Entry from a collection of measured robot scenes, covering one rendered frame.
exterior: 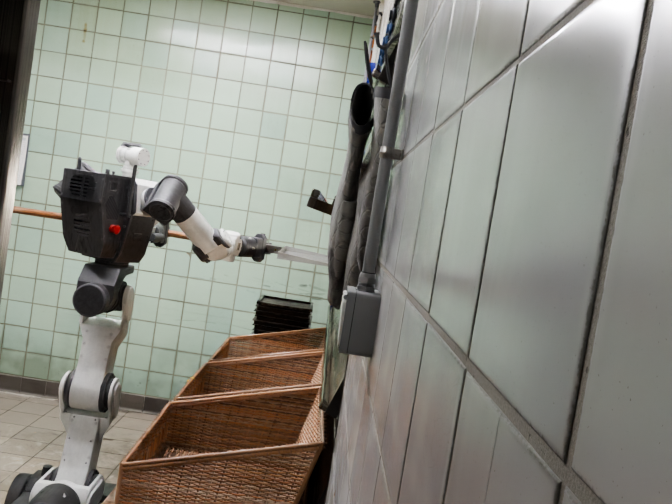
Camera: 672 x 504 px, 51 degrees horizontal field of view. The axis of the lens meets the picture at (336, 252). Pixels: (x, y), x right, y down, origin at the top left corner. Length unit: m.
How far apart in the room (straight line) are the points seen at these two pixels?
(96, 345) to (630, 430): 2.56
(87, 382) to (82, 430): 0.18
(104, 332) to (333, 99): 2.27
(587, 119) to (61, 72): 4.53
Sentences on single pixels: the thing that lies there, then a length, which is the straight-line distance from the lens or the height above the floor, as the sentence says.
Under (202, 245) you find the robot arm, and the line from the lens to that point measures 2.59.
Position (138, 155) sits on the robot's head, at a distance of 2.64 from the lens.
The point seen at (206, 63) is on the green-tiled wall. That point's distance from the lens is 4.49.
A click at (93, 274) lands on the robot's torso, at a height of 1.06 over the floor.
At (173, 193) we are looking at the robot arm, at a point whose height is 1.38.
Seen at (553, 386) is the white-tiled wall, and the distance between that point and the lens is 0.24.
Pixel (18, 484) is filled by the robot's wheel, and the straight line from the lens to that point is 3.10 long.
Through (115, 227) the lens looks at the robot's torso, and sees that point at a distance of 2.51.
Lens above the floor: 1.39
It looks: 3 degrees down
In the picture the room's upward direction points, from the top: 9 degrees clockwise
